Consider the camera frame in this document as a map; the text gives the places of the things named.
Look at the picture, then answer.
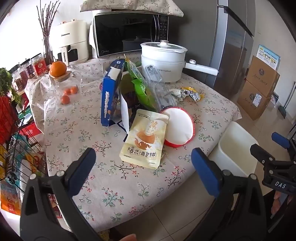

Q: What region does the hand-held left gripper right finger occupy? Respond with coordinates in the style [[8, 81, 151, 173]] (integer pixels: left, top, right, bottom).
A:
[[185, 148, 274, 241]]

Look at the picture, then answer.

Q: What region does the black wire rack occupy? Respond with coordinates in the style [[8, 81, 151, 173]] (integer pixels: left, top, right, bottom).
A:
[[0, 111, 50, 197]]

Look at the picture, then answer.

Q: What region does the grey refrigerator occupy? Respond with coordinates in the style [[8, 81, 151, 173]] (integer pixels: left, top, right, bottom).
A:
[[168, 0, 255, 98]]

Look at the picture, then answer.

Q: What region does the green plant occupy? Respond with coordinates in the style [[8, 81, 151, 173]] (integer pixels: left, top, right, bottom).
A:
[[0, 68, 22, 106]]

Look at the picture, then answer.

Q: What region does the person's right hand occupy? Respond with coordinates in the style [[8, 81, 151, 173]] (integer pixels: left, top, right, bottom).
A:
[[273, 192, 293, 210]]

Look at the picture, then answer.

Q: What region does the red net bag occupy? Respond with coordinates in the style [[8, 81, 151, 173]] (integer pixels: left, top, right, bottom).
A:
[[0, 95, 21, 144]]

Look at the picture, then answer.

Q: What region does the cardboard box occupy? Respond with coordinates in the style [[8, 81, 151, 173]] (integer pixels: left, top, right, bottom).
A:
[[237, 80, 272, 120], [245, 56, 280, 98]]

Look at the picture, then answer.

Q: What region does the dry twig bunch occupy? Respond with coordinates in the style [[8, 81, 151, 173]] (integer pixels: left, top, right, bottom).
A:
[[36, 0, 61, 47]]

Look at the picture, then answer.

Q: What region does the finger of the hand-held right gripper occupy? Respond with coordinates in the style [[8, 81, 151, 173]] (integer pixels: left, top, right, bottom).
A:
[[250, 143, 296, 173], [272, 132, 296, 159]]

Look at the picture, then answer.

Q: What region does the green snack bag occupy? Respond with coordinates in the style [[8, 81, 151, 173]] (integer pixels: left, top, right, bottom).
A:
[[125, 54, 160, 112]]

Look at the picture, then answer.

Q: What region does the floral cloth cover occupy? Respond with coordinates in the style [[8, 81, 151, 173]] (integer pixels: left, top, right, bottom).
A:
[[80, 0, 184, 18]]

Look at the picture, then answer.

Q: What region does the white air fryer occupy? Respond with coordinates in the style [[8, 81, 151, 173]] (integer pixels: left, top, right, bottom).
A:
[[50, 20, 92, 66]]

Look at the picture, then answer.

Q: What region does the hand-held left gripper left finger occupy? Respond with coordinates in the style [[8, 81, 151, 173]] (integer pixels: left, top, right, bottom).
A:
[[20, 148, 103, 241]]

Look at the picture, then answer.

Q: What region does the glass vase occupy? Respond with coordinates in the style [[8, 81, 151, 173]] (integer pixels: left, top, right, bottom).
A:
[[43, 37, 55, 65]]

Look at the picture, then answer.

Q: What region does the white brown paper bag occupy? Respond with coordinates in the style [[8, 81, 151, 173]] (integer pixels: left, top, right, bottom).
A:
[[110, 73, 141, 135]]

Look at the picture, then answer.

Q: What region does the crumpled cream paper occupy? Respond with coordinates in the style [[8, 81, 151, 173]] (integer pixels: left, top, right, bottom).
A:
[[170, 88, 186, 103]]

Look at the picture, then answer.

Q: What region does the orange printed package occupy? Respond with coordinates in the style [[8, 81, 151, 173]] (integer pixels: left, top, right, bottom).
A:
[[0, 178, 23, 216]]

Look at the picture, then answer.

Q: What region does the broom and dustpan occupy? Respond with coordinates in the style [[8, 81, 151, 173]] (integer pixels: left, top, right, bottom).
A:
[[276, 83, 296, 116]]

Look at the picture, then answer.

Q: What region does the red packet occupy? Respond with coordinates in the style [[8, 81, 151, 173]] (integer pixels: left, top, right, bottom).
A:
[[20, 123, 42, 138]]

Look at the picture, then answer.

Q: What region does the cream bread pouch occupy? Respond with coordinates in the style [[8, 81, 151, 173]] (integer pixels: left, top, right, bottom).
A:
[[119, 109, 170, 169]]

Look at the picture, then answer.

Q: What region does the clear jar dried fruit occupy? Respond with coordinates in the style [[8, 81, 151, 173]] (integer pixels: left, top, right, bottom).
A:
[[12, 71, 25, 93], [20, 61, 34, 80]]

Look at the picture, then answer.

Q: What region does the glass jar wooden lid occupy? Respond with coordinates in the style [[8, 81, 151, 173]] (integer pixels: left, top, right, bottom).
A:
[[44, 71, 83, 107]]

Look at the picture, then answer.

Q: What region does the red bowl white lid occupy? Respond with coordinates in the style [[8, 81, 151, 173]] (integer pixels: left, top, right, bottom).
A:
[[161, 107, 195, 148]]

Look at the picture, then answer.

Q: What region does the clear jar red label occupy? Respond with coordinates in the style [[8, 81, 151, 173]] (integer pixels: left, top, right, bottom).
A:
[[31, 54, 48, 78]]

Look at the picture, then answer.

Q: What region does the clear plastic bottle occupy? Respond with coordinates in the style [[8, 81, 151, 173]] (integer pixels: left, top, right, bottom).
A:
[[145, 65, 176, 110]]

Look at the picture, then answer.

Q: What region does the white bin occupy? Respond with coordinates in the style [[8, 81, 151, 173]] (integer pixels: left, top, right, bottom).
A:
[[208, 121, 259, 178]]

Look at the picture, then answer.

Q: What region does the yellow foil wrapper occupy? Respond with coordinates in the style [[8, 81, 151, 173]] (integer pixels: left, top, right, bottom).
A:
[[181, 86, 204, 102]]

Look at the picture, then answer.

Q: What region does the black microwave oven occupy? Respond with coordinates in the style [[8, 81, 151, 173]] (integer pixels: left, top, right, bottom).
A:
[[92, 10, 170, 58]]

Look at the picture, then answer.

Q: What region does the large orange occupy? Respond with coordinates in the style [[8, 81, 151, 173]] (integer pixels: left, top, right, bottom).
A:
[[50, 61, 67, 77]]

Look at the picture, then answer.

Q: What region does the white electric pot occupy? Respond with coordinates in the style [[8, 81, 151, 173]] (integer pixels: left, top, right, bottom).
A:
[[141, 40, 219, 84]]

